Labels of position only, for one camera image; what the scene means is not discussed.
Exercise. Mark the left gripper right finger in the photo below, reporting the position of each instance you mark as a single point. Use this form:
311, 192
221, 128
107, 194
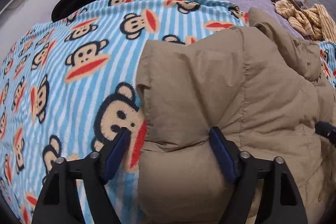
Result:
280, 200

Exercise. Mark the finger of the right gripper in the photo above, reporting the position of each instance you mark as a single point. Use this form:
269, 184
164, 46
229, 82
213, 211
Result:
327, 131

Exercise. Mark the tan puffer jacket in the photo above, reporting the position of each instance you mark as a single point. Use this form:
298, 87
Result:
263, 88

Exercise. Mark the yellow striped garment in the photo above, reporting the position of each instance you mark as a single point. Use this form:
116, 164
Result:
314, 22

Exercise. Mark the blue striped monkey blanket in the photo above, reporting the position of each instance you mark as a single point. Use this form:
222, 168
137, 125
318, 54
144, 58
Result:
68, 87

